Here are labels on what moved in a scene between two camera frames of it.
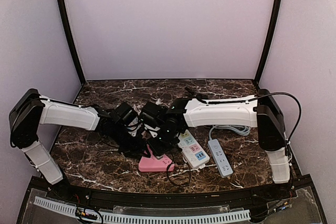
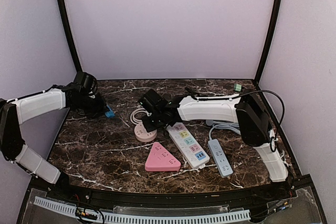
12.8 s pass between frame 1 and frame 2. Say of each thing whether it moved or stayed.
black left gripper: moved
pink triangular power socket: moved
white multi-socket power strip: stayed
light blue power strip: stayed
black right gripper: moved
